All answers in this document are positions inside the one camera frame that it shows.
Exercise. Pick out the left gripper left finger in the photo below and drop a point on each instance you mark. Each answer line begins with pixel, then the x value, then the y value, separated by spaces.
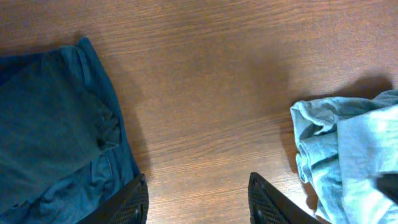
pixel 129 205

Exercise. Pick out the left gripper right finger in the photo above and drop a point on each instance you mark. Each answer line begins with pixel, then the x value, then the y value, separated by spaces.
pixel 270 206

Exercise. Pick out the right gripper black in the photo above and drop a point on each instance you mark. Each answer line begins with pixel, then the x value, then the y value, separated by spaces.
pixel 388 185

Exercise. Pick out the light blue grey t-shirt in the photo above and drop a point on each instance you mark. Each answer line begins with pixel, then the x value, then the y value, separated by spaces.
pixel 344 145

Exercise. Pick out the folded dark navy garment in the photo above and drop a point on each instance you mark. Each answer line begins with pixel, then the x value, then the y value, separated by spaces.
pixel 64 149

